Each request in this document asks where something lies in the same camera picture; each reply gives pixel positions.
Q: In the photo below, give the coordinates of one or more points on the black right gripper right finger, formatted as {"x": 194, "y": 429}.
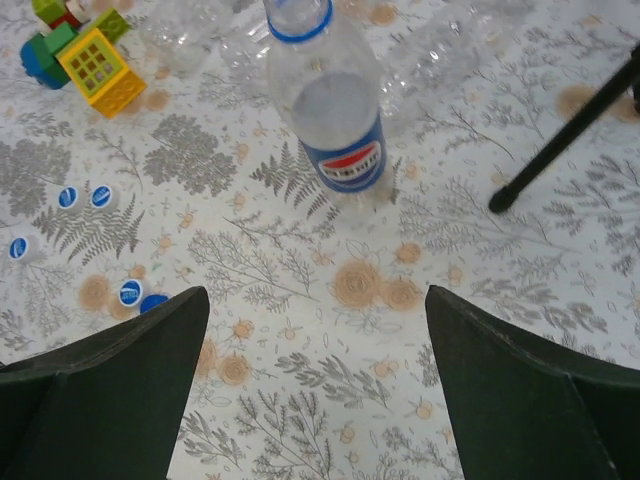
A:
{"x": 523, "y": 407}

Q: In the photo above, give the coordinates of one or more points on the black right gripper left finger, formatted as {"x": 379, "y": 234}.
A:
{"x": 108, "y": 406}

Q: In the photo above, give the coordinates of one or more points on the clear bottle blue label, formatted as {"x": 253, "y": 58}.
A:
{"x": 324, "y": 80}

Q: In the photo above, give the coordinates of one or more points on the blue white bottle cap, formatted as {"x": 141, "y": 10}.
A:
{"x": 70, "y": 199}
{"x": 105, "y": 198}
{"x": 23, "y": 248}
{"x": 132, "y": 292}

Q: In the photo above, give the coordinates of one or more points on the clear empty plastic bottle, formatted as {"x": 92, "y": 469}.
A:
{"x": 434, "y": 59}
{"x": 181, "y": 32}
{"x": 245, "y": 41}

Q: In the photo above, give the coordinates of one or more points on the yellow window toy block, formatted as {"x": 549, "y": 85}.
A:
{"x": 104, "y": 78}

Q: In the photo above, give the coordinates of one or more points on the black music stand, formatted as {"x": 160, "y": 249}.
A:
{"x": 627, "y": 77}

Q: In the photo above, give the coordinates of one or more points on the green blue toy blocks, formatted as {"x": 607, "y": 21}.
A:
{"x": 38, "y": 56}

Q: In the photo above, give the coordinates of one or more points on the toy block car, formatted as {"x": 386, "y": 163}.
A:
{"x": 52, "y": 13}

